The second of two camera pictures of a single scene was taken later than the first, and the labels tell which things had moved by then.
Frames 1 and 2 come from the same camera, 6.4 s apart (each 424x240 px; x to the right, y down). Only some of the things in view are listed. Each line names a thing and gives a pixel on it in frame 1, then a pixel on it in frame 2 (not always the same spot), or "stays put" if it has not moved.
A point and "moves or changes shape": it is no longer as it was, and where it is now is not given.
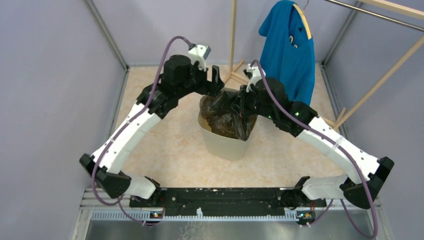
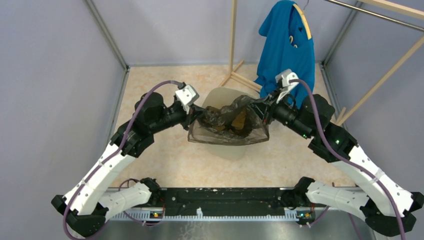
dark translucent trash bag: [223, 121] moves or changes shape
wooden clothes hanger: [304, 20] stays put
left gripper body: [204, 87] → [189, 116]
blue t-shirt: [287, 54] stays put
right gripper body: [249, 104] → [270, 102]
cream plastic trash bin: [223, 147] → [222, 97]
